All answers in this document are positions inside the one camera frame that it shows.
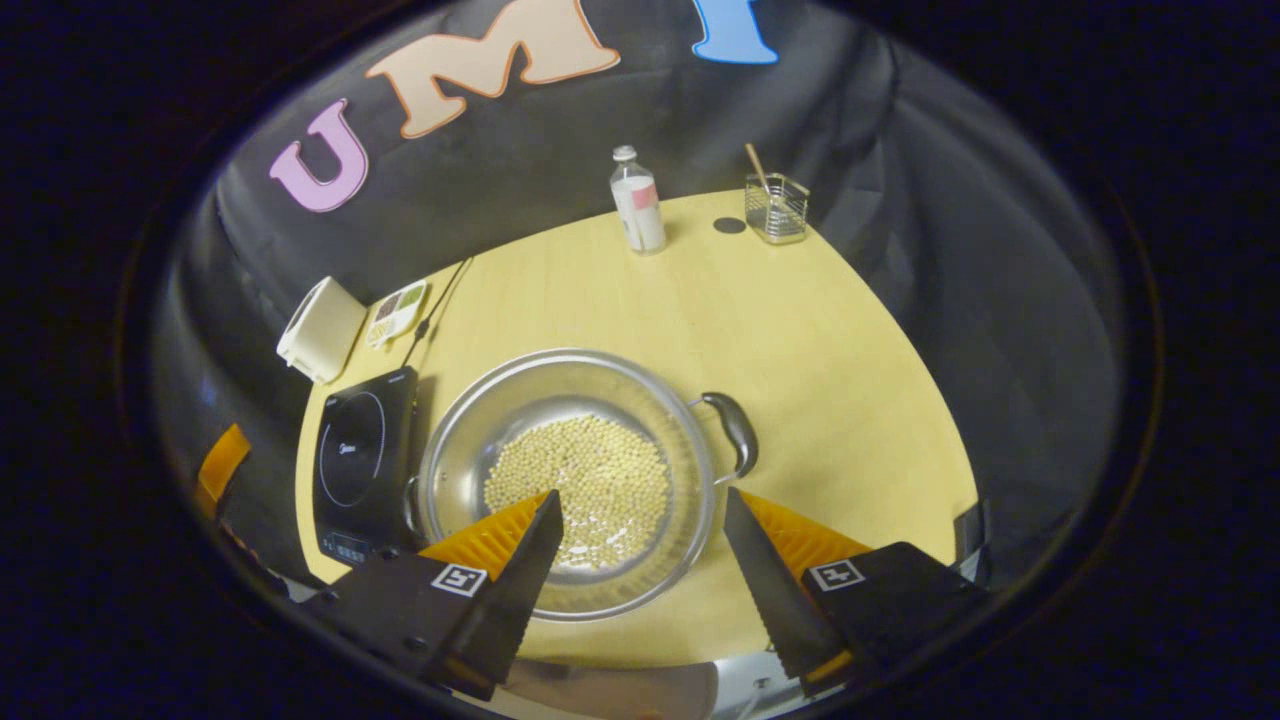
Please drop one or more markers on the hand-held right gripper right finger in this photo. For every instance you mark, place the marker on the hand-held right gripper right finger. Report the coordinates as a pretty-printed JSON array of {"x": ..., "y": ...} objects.
[{"x": 775, "y": 610}]

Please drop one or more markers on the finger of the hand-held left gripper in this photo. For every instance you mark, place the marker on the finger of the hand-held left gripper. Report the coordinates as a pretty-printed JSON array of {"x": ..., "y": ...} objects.
[{"x": 222, "y": 465}]

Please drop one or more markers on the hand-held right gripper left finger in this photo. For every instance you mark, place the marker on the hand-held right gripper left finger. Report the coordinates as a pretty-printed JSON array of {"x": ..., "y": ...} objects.
[{"x": 520, "y": 600}]

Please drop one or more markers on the black induction cooktop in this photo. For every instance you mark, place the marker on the black induction cooktop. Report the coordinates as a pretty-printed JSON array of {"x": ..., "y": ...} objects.
[{"x": 365, "y": 460}]

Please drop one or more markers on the pile of yellow soybeans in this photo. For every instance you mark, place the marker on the pile of yellow soybeans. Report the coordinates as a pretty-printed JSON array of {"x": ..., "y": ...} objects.
[{"x": 600, "y": 480}]

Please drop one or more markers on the white toaster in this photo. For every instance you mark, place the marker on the white toaster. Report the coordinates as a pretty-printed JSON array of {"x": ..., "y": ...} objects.
[{"x": 320, "y": 330}]

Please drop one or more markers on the black table clamp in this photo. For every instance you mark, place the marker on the black table clamp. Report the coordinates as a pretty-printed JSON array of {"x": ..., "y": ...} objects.
[{"x": 972, "y": 540}]

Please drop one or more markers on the white divided bean dish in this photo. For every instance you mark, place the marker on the white divided bean dish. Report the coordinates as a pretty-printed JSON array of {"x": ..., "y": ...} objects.
[{"x": 398, "y": 312}]

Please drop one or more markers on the black round table grommet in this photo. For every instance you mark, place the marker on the black round table grommet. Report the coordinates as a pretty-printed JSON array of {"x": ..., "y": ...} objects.
[{"x": 730, "y": 225}]

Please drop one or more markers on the clear bottle with white label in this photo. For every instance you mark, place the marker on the clear bottle with white label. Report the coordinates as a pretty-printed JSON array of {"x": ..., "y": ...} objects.
[{"x": 640, "y": 210}]

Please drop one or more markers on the wooden stick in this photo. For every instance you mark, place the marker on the wooden stick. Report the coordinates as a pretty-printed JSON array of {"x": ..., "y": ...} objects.
[{"x": 755, "y": 162}]

